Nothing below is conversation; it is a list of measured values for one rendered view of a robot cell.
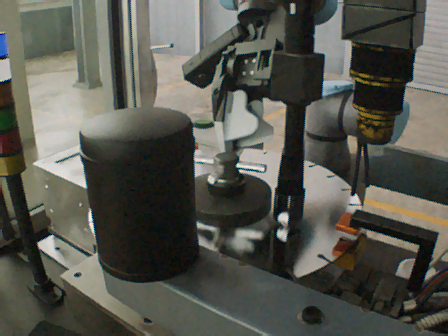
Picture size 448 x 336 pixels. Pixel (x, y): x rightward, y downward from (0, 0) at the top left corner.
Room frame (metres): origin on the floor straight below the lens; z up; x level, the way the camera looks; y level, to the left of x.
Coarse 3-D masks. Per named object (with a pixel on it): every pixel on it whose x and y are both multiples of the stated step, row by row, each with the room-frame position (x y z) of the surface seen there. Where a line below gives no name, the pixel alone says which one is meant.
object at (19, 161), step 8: (16, 152) 0.46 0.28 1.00; (0, 160) 0.44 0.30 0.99; (8, 160) 0.45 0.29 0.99; (16, 160) 0.45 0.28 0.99; (24, 160) 0.47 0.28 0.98; (0, 168) 0.44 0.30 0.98; (8, 168) 0.45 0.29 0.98; (16, 168) 0.45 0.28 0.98; (24, 168) 0.47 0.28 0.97; (0, 176) 0.45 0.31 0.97; (8, 176) 0.44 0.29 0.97
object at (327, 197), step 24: (312, 168) 0.51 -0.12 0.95; (312, 192) 0.44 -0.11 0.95; (336, 192) 0.44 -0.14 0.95; (264, 216) 0.38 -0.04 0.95; (312, 216) 0.38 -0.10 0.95; (336, 216) 0.38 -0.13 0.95; (216, 240) 0.34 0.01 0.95; (240, 240) 0.34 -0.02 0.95; (264, 240) 0.34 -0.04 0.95; (288, 240) 0.33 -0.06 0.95; (312, 240) 0.33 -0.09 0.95; (336, 240) 0.33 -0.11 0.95; (264, 264) 0.30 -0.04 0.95; (288, 264) 0.30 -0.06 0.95; (312, 264) 0.29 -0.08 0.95
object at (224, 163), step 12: (204, 156) 0.44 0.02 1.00; (216, 156) 0.43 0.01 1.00; (228, 156) 0.43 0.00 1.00; (216, 168) 0.40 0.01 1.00; (228, 168) 0.41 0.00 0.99; (240, 168) 0.42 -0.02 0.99; (252, 168) 0.41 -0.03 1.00; (264, 168) 0.41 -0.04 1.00; (216, 180) 0.38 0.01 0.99; (228, 180) 0.42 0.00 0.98
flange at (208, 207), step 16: (208, 176) 0.43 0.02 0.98; (240, 176) 0.43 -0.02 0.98; (256, 176) 0.47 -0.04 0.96; (208, 192) 0.42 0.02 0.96; (224, 192) 0.41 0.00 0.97; (240, 192) 0.41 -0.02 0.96; (256, 192) 0.42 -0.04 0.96; (208, 208) 0.38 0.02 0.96; (224, 208) 0.38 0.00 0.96; (240, 208) 0.38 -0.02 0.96; (256, 208) 0.38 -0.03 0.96
